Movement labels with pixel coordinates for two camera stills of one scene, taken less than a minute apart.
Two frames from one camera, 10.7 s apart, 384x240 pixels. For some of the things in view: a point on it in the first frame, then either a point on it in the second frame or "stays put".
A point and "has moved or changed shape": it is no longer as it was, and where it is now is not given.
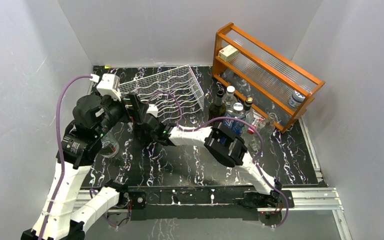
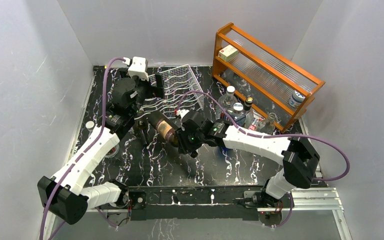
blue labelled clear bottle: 236,127 stays put
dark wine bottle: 217,110 has moved or changed shape
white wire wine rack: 174,92 stays put
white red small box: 227,52 stays put
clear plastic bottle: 230,98 stays put
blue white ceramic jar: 296,99 stays put
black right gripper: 142,133 → 184,146
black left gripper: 137,113 → 153,91
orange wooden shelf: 276,84 stays put
